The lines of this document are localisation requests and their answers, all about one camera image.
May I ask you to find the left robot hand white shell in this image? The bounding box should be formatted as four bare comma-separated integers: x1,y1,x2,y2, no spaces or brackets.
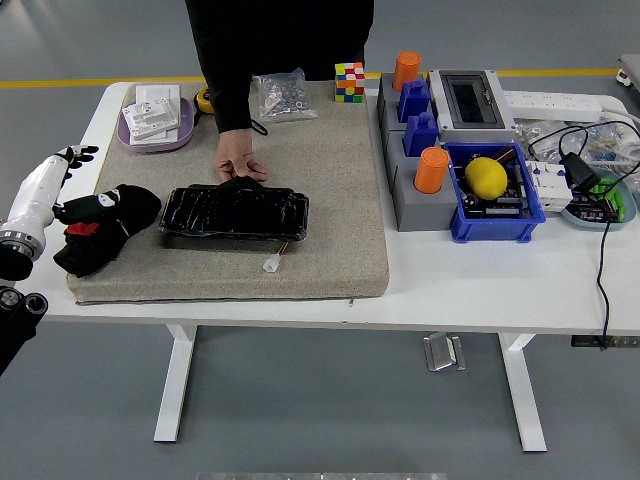
0,144,100,236

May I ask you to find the person's right hand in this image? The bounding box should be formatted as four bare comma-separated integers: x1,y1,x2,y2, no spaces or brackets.
213,128,269,183

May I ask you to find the black rag with red patch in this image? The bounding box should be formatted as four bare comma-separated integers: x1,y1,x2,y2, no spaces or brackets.
52,183,163,279

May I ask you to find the purple oval tray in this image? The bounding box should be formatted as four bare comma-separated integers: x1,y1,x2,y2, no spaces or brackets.
116,97,196,154

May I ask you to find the yellow tape measure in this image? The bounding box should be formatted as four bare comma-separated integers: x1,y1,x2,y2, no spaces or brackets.
193,85,216,117

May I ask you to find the clear bag of screws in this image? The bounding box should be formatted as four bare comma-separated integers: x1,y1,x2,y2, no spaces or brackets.
251,67,319,124

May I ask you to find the white socket module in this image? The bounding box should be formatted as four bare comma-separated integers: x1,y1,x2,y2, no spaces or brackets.
121,97,182,147

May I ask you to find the grey-brown mat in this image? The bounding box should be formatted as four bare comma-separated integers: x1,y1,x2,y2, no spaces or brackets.
66,79,391,304

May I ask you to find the person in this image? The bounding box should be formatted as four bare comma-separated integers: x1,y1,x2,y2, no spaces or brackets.
184,0,375,135

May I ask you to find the colourful puzzle cube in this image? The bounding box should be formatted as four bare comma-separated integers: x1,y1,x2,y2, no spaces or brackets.
334,61,366,105

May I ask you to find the blue block peg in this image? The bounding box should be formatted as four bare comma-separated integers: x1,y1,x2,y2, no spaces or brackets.
397,78,432,125
403,112,441,159

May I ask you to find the orange cylinder peg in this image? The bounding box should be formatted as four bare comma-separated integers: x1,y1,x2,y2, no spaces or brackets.
413,146,451,195
392,50,422,93

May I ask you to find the white table leg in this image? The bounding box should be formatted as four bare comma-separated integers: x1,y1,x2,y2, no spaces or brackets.
498,333,548,454
153,324,199,444

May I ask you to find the grey distribution box clear lid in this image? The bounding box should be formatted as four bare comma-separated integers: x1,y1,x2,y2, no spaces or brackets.
427,68,517,145

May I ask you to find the yellow lemon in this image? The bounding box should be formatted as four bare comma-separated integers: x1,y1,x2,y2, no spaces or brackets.
464,156,510,201

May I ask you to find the blue plastic bin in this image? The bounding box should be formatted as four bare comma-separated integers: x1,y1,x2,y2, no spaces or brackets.
442,141,547,245

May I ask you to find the dark circuit board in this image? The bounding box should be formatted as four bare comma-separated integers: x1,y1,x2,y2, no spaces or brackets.
462,192,531,219

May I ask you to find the silver metal floor plate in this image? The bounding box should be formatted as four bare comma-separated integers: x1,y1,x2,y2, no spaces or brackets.
422,331,468,373

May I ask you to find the white circuit breaker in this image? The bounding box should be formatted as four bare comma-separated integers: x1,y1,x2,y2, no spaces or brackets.
524,159,574,214

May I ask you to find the white power strip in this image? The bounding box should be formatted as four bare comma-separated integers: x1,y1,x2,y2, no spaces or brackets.
502,89,604,124

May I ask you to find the black power adapter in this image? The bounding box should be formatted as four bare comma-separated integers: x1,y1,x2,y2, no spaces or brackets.
558,152,602,191

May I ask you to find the clear bag of small parts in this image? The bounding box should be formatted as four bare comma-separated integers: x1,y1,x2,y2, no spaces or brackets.
514,119,640,167

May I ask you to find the green plastic part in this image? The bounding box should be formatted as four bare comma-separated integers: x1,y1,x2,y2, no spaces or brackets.
587,178,629,224

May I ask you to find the light blue dish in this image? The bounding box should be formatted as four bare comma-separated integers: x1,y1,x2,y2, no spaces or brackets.
559,167,639,232

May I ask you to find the white cart corner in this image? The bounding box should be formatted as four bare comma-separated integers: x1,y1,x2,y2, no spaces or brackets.
615,53,640,92

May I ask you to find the black table control box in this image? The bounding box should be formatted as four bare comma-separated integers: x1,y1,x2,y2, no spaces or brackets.
571,334,640,349

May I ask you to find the white flat switch plate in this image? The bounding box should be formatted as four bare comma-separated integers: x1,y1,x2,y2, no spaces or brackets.
135,83,182,112

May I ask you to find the white connector plug with wires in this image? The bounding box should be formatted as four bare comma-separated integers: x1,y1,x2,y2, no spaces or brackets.
261,242,291,274

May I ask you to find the black power cable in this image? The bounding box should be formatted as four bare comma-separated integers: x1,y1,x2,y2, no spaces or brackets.
527,122,617,351

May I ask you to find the white thick cable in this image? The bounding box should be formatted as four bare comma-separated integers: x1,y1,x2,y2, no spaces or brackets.
599,107,640,175

